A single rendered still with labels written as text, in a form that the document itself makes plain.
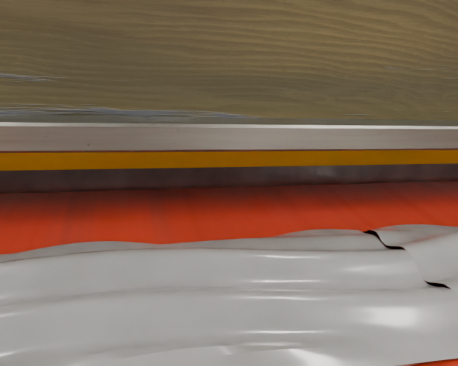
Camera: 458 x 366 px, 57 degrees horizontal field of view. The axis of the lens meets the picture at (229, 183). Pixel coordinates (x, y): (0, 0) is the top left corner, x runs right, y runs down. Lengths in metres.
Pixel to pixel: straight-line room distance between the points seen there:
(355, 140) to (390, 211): 0.05
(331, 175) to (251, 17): 0.08
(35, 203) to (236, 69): 0.10
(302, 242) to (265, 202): 0.04
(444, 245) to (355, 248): 0.03
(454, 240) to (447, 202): 0.06
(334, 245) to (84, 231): 0.09
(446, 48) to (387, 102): 0.03
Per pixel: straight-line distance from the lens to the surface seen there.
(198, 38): 0.16
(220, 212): 0.18
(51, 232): 0.17
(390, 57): 0.19
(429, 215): 0.21
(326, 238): 0.16
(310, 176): 0.20
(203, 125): 0.15
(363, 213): 0.20
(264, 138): 0.16
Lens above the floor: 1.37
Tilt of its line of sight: 53 degrees down
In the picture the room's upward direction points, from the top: 17 degrees clockwise
